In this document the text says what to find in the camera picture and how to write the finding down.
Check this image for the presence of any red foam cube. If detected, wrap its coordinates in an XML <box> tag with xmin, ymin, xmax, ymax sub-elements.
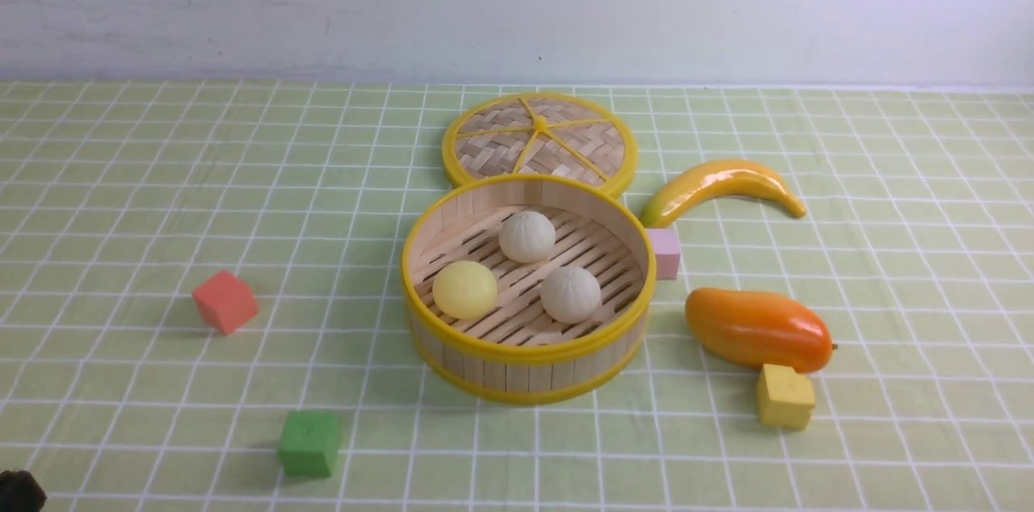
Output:
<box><xmin>191</xmin><ymin>270</ymin><xmax>259</xmax><ymax>336</ymax></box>

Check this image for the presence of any yellow bun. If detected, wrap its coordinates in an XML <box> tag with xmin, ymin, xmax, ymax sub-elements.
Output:
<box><xmin>432</xmin><ymin>259</ymin><xmax>498</xmax><ymax>321</ymax></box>

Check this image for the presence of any green foam cube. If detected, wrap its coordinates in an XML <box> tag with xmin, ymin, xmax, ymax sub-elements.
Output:
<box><xmin>278</xmin><ymin>409</ymin><xmax>341</xmax><ymax>478</ymax></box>

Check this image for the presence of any pink foam cube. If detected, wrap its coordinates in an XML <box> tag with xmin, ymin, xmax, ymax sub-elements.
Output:
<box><xmin>646</xmin><ymin>228</ymin><xmax>682</xmax><ymax>280</ymax></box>

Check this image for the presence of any white bun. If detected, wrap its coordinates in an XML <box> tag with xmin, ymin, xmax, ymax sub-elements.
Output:
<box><xmin>540</xmin><ymin>266</ymin><xmax>602</xmax><ymax>325</ymax></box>
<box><xmin>498</xmin><ymin>211</ymin><xmax>557</xmax><ymax>264</ymax></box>

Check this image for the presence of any green checkered tablecloth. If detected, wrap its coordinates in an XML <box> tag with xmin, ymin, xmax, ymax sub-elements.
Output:
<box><xmin>1</xmin><ymin>81</ymin><xmax>1033</xmax><ymax>511</ymax></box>

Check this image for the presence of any bamboo steamer tray yellow rim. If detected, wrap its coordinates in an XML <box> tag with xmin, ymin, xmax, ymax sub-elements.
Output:
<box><xmin>400</xmin><ymin>174</ymin><xmax>657</xmax><ymax>405</ymax></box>

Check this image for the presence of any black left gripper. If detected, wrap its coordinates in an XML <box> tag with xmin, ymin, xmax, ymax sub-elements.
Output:
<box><xmin>0</xmin><ymin>469</ymin><xmax>48</xmax><ymax>512</ymax></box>

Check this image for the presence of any woven bamboo steamer lid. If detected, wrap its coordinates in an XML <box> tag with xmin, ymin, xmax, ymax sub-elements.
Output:
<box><xmin>442</xmin><ymin>92</ymin><xmax>638</xmax><ymax>198</ymax></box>

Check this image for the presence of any orange toy mango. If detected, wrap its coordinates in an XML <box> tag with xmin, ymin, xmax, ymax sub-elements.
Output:
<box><xmin>685</xmin><ymin>287</ymin><xmax>838</xmax><ymax>373</ymax></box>

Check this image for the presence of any yellow toy banana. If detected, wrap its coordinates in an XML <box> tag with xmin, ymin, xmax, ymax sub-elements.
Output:
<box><xmin>638</xmin><ymin>159</ymin><xmax>805</xmax><ymax>228</ymax></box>

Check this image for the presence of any yellow foam cube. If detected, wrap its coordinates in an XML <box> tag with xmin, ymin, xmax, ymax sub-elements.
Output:
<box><xmin>754</xmin><ymin>364</ymin><xmax>817</xmax><ymax>430</ymax></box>

